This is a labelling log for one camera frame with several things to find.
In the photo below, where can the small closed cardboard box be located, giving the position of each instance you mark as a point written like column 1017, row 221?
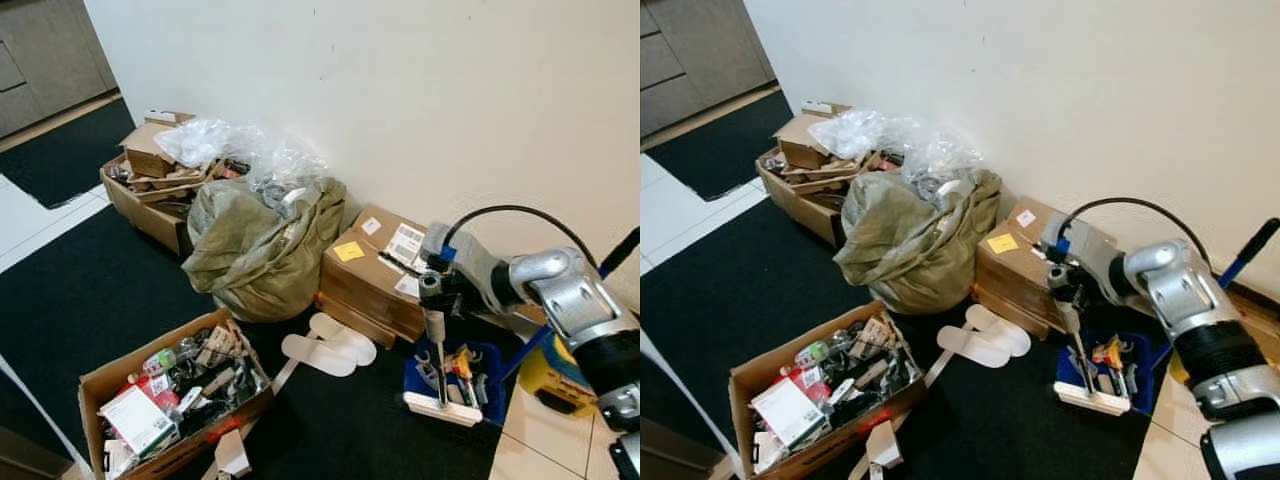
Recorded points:
column 148, row 150
column 800, row 142

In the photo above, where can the long white strip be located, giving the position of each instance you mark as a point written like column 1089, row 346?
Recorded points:
column 40, row 415
column 690, row 400

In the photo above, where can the olive woven sack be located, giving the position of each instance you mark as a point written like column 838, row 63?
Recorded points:
column 260, row 250
column 915, row 245

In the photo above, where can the large open cardboard box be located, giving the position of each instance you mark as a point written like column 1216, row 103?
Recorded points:
column 800, row 200
column 150, row 210

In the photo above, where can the small yellow item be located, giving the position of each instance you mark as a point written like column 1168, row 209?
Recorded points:
column 1110, row 352
column 462, row 362

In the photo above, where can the white box with green edge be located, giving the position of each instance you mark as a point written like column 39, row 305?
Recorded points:
column 787, row 412
column 135, row 420

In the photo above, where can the sealed cardboard box with labels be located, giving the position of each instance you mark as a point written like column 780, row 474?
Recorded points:
column 1020, row 265
column 385, row 275

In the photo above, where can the grey kitchen cabinets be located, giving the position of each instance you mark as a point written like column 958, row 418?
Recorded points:
column 50, row 60
column 690, row 50

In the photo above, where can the flat cardboard box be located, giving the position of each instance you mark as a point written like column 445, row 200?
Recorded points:
column 350, row 318
column 1010, row 312

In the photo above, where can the small black floor mat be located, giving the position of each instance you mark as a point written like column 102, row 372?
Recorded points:
column 730, row 150
column 70, row 150

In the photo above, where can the grey plastic bracket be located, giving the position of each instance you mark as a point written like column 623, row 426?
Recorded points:
column 1075, row 365
column 1128, row 380
column 425, row 372
column 478, row 388

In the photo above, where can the open cardboard box of clutter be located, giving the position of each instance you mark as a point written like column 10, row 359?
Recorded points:
column 215, row 437
column 865, row 430

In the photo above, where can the red printed package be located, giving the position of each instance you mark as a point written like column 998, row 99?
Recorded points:
column 160, row 388
column 812, row 380

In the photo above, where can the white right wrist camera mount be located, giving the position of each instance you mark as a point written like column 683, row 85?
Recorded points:
column 1090, row 255
column 465, row 258

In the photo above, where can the steel fridge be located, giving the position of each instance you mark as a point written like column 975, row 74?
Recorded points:
column 20, row 455
column 670, row 450

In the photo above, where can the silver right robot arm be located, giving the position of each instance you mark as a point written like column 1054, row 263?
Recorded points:
column 565, row 290
column 1190, row 290

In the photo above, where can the clear plastic bag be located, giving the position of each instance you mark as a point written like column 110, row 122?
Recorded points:
column 240, row 150
column 890, row 145

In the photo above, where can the small tan cardboard piece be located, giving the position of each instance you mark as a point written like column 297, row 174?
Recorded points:
column 232, row 455
column 883, row 445

